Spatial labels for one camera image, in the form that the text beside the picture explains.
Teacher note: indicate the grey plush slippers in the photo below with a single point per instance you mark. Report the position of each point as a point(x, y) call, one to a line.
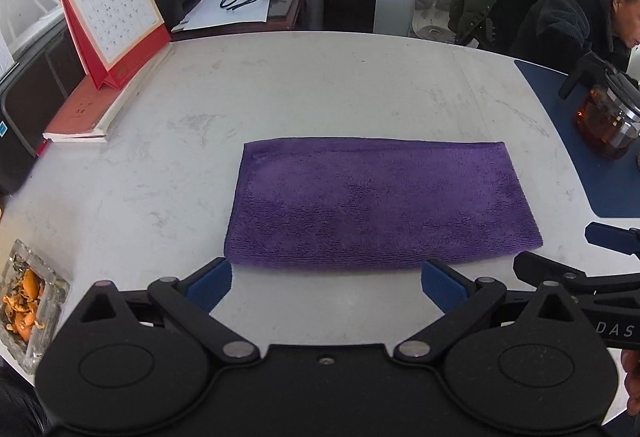
point(429, 21)

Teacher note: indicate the right hand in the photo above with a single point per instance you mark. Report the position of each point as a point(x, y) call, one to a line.
point(630, 360)

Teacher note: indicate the white paper sheet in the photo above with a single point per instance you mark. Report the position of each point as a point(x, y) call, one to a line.
point(217, 13)

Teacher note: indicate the purple towel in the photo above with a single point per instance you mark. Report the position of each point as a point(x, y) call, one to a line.
point(365, 203)

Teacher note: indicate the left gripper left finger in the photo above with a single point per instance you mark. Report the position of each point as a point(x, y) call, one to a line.
point(199, 292)

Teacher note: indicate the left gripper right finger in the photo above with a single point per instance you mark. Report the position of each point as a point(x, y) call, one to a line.
point(448, 289)

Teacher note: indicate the red desk calendar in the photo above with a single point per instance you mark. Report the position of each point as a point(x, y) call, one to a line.
point(114, 39)

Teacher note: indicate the man in black jacket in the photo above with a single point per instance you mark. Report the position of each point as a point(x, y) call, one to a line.
point(557, 33)

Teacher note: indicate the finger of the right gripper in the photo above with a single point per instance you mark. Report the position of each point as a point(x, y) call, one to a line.
point(534, 270)
point(625, 241)

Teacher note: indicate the glass ashtray with peels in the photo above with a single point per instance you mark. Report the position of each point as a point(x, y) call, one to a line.
point(32, 298)

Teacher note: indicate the glass teapot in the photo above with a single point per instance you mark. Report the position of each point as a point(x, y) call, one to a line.
point(608, 118)

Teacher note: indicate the red book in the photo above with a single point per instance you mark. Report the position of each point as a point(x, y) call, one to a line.
point(90, 112)

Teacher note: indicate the blue table mat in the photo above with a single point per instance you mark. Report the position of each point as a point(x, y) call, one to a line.
point(611, 185)

